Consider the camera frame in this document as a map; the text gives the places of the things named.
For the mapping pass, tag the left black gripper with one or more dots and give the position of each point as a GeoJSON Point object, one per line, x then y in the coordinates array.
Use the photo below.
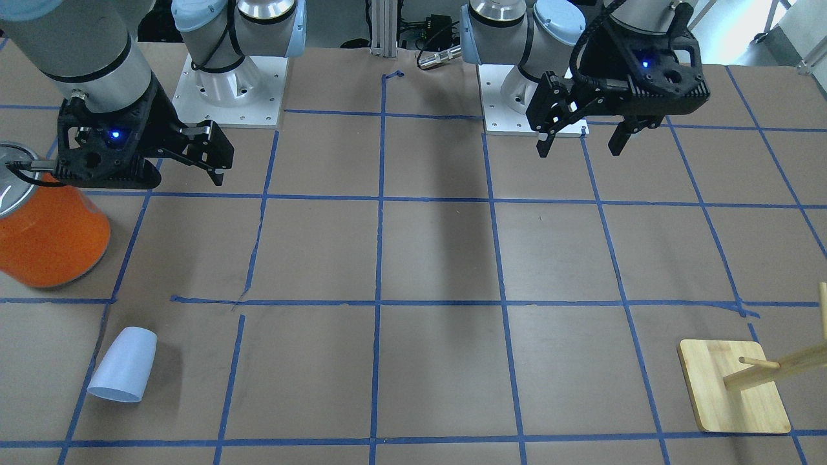
{"type": "Point", "coordinates": [602, 89]}

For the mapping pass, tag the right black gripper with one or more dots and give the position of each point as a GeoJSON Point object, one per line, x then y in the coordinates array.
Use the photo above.
{"type": "Point", "coordinates": [159, 126]}

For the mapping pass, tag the light blue plastic cup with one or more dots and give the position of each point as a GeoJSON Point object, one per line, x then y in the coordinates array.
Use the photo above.
{"type": "Point", "coordinates": [123, 373]}

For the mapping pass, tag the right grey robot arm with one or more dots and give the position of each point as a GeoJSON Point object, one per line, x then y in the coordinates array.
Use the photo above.
{"type": "Point", "coordinates": [91, 46]}

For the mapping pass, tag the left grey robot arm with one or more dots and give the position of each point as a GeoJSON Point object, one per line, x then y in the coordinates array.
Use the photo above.
{"type": "Point", "coordinates": [539, 39]}

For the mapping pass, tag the wooden cup rack stand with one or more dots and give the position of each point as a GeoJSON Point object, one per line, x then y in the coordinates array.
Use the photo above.
{"type": "Point", "coordinates": [732, 384]}

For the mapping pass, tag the black power adapter box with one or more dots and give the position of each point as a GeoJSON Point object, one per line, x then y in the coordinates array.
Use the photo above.
{"type": "Point", "coordinates": [437, 29]}

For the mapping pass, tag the orange metal-lidded canister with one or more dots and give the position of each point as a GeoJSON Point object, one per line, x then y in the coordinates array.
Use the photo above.
{"type": "Point", "coordinates": [50, 236]}

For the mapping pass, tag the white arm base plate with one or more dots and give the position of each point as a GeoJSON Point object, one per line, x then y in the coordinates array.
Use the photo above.
{"type": "Point", "coordinates": [249, 97]}
{"type": "Point", "coordinates": [505, 96]}

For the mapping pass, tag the silver cable connector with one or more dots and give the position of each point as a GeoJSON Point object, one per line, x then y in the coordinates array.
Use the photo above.
{"type": "Point", "coordinates": [439, 58]}

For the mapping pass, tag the aluminium profile post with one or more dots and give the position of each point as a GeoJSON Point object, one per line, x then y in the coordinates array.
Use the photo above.
{"type": "Point", "coordinates": [384, 25]}

